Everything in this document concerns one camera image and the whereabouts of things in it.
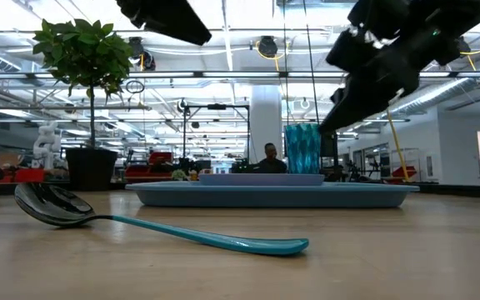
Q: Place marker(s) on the red tool cabinet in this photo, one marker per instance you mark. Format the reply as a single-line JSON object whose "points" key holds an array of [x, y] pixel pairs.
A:
{"points": [[158, 158]]}

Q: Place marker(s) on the white robot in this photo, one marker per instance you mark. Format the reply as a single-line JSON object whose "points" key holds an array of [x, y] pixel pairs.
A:
{"points": [[46, 146]]}

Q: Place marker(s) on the person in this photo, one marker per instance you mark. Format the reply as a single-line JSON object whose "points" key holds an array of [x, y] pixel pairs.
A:
{"points": [[271, 164]]}

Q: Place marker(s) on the lavender plastic plate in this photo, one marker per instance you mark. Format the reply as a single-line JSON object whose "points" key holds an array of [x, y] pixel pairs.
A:
{"points": [[261, 179]]}

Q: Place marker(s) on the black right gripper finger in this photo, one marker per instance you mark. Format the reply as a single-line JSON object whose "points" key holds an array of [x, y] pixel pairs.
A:
{"points": [[356, 108]]}

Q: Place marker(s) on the red cart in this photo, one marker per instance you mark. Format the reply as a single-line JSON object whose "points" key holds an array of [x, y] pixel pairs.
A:
{"points": [[27, 175]]}

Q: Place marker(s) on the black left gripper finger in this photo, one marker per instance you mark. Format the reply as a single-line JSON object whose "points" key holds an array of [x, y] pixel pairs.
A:
{"points": [[173, 18]]}

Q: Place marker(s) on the green leafy plant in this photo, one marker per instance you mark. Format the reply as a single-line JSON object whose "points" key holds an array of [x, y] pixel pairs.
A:
{"points": [[83, 50]]}

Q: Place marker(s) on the blue plastic tray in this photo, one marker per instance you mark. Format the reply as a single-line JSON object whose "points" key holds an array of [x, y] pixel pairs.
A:
{"points": [[265, 198]]}

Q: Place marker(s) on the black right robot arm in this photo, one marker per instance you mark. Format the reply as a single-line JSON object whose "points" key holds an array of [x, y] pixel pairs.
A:
{"points": [[465, 12]]}

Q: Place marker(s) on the black metal table frame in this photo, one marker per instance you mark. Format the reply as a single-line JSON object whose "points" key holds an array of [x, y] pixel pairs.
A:
{"points": [[452, 190]]}

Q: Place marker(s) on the black metal rig frame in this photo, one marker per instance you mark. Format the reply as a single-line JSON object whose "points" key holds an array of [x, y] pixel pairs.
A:
{"points": [[217, 106]]}

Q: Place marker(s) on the teal translucent cup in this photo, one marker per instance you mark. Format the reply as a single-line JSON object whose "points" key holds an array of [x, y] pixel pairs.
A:
{"points": [[302, 150]]}

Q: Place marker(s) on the black plant pot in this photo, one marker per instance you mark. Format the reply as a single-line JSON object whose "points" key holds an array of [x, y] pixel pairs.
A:
{"points": [[91, 168]]}

